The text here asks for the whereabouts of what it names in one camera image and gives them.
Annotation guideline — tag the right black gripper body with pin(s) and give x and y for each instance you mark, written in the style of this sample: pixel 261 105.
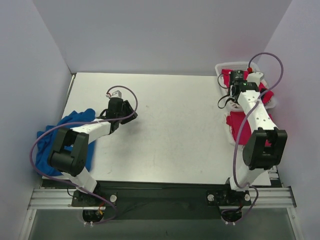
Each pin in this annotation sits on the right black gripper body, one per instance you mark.
pixel 233 90

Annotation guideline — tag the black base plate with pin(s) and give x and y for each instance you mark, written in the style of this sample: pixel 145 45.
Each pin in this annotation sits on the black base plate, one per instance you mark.
pixel 161 201

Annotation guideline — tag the aluminium frame rail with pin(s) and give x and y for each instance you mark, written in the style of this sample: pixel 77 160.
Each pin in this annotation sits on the aluminium frame rail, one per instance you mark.
pixel 50 215

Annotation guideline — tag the blue t shirt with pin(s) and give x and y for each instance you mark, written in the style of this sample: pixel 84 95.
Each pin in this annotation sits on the blue t shirt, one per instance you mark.
pixel 45 144

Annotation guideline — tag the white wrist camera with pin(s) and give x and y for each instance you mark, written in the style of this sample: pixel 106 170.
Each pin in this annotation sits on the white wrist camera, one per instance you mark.
pixel 115 94
pixel 254 76

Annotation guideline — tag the white folded t shirt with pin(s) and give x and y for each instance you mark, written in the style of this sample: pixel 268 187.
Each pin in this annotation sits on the white folded t shirt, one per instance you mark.
pixel 231 122

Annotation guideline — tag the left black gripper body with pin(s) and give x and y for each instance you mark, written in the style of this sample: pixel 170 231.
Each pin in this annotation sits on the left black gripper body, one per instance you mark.
pixel 129 111

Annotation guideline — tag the white plastic basket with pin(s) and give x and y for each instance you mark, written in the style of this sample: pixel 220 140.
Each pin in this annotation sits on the white plastic basket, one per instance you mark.
pixel 243 66

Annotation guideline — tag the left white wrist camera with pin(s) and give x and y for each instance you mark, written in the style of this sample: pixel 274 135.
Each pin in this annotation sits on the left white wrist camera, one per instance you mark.
pixel 115 94

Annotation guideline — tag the pink t shirt in basket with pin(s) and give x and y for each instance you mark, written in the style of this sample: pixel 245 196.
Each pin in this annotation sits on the pink t shirt in basket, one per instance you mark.
pixel 224 82

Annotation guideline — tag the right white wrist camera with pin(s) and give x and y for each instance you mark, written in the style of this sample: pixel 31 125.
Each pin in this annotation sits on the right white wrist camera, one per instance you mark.
pixel 254 76

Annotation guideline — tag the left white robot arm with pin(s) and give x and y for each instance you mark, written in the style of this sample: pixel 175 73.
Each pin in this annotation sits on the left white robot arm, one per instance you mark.
pixel 69 151

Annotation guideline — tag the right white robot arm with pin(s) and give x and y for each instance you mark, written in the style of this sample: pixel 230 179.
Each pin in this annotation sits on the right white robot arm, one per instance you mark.
pixel 267 142

